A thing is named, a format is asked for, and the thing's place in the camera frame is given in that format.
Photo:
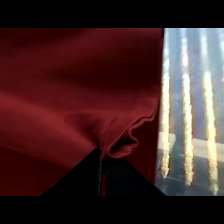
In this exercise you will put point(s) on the dark red garment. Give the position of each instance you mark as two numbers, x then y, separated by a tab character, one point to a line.
73	86

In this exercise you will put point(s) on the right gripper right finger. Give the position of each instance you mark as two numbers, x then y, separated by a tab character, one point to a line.
131	181

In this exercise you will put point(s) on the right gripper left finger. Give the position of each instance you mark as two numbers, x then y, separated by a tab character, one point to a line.
81	180

